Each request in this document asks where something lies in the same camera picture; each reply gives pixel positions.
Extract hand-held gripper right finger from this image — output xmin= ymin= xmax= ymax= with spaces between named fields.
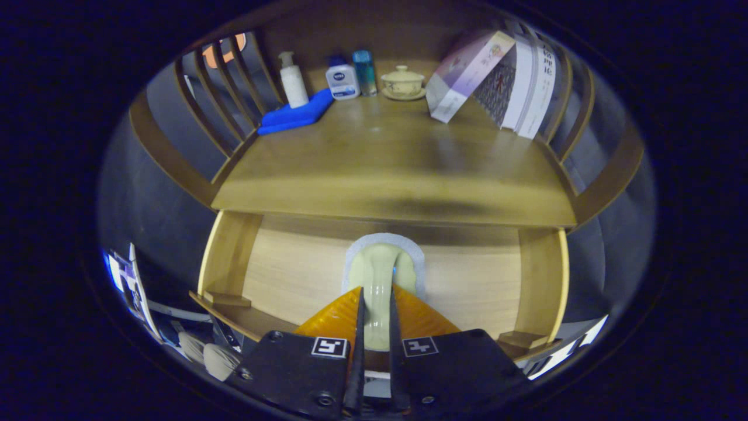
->
xmin=389 ymin=285 xmax=529 ymax=417

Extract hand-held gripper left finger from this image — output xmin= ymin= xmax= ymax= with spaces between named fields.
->
xmin=234 ymin=287 xmax=366 ymax=419

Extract wooden drawer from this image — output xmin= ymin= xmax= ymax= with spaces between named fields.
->
xmin=190 ymin=209 xmax=570 ymax=375

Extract wooden countertop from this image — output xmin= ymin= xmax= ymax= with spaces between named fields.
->
xmin=212 ymin=58 xmax=578 ymax=229

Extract wooden cabinet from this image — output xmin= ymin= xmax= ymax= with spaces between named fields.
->
xmin=129 ymin=0 xmax=646 ymax=375

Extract person's white shoe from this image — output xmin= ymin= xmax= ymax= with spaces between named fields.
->
xmin=177 ymin=331 xmax=204 ymax=364
xmin=203 ymin=344 xmax=241 ymax=382

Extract white panel black marks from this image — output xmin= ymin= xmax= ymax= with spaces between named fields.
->
xmin=526 ymin=315 xmax=610 ymax=381

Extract blue folded cloth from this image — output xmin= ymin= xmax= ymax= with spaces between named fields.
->
xmin=258 ymin=88 xmax=335 ymax=136

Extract beige lidded teacup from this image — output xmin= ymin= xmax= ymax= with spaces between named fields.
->
xmin=380 ymin=65 xmax=427 ymax=101

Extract white bottle blue cap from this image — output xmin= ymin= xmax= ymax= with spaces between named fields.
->
xmin=325 ymin=56 xmax=361 ymax=101

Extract white pump bottle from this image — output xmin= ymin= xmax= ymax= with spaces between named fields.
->
xmin=278 ymin=51 xmax=310 ymax=109

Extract teal bottle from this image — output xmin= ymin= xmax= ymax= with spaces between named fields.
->
xmin=352 ymin=50 xmax=378 ymax=97

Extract white book patterned cover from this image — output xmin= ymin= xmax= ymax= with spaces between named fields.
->
xmin=472 ymin=41 xmax=535 ymax=130

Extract white purple book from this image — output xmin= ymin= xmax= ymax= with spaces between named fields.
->
xmin=425 ymin=30 xmax=516 ymax=125

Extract white book black lettering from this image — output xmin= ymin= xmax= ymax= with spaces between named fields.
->
xmin=517 ymin=35 xmax=559 ymax=140

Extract wall poster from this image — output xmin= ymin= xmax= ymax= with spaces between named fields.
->
xmin=104 ymin=243 xmax=161 ymax=343

